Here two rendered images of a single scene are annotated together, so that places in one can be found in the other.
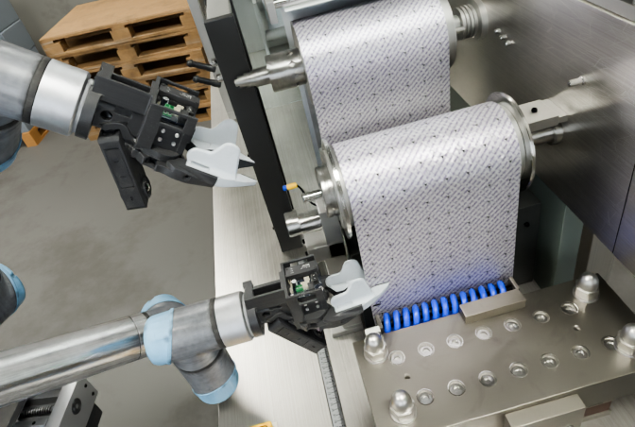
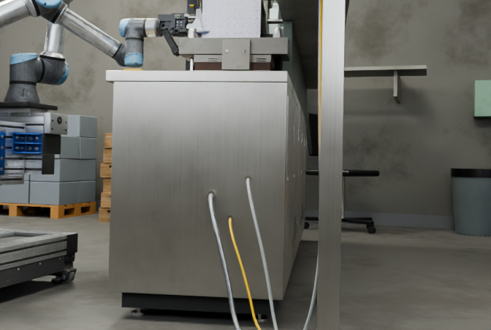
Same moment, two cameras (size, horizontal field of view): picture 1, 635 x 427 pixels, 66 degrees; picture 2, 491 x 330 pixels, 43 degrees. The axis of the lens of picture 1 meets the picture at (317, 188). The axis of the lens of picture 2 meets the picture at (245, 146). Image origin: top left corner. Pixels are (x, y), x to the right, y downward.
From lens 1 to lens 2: 2.28 m
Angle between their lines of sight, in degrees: 40
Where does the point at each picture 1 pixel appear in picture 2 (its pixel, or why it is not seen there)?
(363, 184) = not seen: outside the picture
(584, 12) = not seen: outside the picture
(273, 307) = (166, 23)
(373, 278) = (204, 25)
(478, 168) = not seen: outside the picture
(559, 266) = not seen: hidden behind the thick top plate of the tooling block
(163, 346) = (126, 21)
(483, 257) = (247, 31)
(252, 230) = not seen: hidden behind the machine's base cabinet
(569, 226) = (286, 33)
